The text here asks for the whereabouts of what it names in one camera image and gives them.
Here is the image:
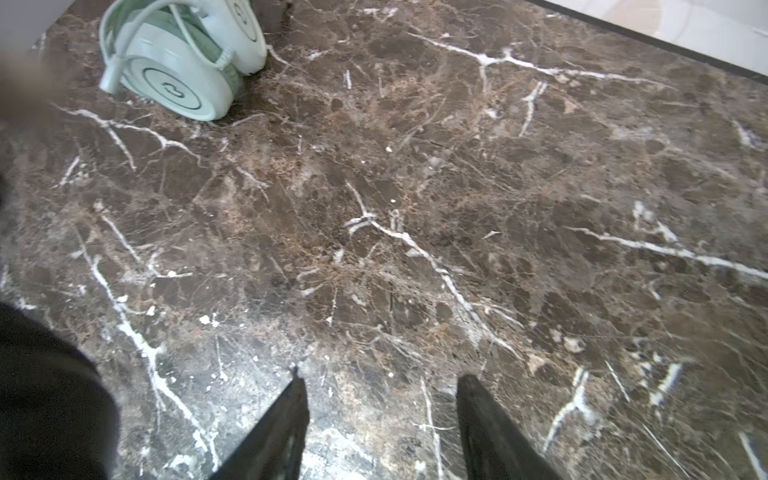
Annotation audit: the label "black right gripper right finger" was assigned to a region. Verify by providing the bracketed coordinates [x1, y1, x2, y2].
[456, 374, 560, 480]

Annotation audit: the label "black blue headphones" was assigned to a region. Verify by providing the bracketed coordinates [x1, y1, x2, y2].
[1, 304, 120, 479]

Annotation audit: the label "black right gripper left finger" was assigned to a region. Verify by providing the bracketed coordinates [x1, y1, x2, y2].
[210, 366, 310, 480]

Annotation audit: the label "mint green headphones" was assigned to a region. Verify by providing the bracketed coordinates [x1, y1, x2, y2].
[98, 0, 268, 121]

